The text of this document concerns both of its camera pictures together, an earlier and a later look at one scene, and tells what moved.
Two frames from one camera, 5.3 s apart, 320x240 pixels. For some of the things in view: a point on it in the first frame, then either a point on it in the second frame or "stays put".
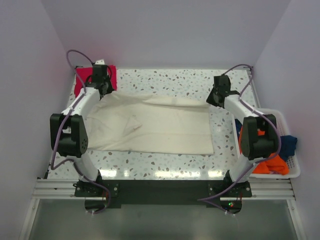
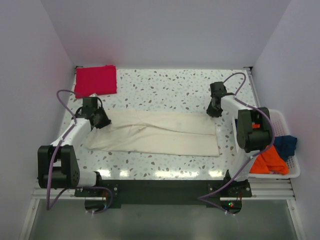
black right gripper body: (211, 98) → (214, 110)
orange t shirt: (276, 164) stays put
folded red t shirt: (85, 72) stays put
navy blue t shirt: (288, 142) stays put
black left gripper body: (108, 82) → (103, 120)
